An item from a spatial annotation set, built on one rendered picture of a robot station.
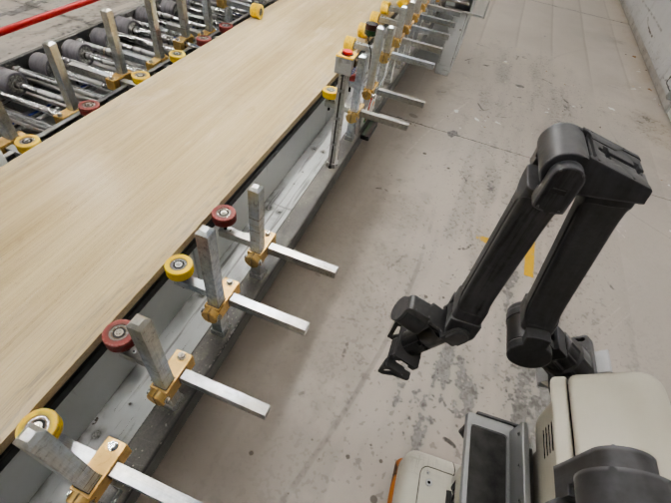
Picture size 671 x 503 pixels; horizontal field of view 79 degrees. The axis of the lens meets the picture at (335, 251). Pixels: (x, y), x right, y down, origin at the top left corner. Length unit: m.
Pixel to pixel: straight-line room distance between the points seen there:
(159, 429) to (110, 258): 0.50
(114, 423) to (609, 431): 1.19
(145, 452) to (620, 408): 1.04
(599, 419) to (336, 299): 1.76
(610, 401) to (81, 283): 1.21
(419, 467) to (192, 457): 0.92
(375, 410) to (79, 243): 1.40
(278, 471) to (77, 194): 1.30
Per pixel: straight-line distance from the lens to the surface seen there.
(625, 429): 0.70
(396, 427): 2.04
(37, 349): 1.24
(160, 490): 1.08
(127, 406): 1.41
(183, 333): 1.48
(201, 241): 1.02
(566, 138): 0.59
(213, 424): 2.00
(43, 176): 1.71
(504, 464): 0.97
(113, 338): 1.18
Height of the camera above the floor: 1.87
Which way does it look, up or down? 48 degrees down
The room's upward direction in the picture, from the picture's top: 10 degrees clockwise
